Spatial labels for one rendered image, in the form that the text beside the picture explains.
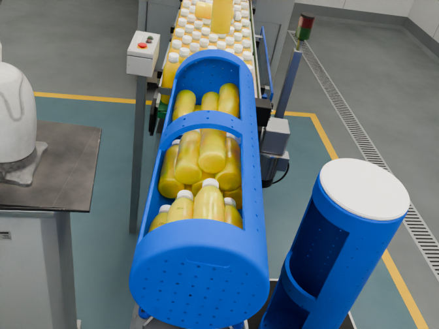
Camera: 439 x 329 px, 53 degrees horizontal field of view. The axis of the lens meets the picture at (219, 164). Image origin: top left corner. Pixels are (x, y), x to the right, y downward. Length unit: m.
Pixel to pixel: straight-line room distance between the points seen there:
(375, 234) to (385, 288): 1.29
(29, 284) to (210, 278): 0.72
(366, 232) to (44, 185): 0.90
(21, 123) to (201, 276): 0.58
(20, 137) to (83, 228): 1.39
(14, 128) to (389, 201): 1.05
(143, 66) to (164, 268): 1.06
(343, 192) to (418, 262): 1.59
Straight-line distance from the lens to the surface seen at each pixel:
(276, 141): 1.90
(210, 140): 1.14
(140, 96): 1.94
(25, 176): 1.24
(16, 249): 1.35
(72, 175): 1.27
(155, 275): 0.89
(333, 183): 1.38
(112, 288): 2.26
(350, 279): 1.51
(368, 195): 1.39
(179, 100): 1.49
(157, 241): 0.86
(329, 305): 1.61
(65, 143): 1.38
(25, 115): 1.17
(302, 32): 1.98
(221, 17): 1.60
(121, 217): 2.56
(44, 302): 1.54
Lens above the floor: 1.84
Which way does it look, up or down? 38 degrees down
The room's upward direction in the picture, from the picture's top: 12 degrees clockwise
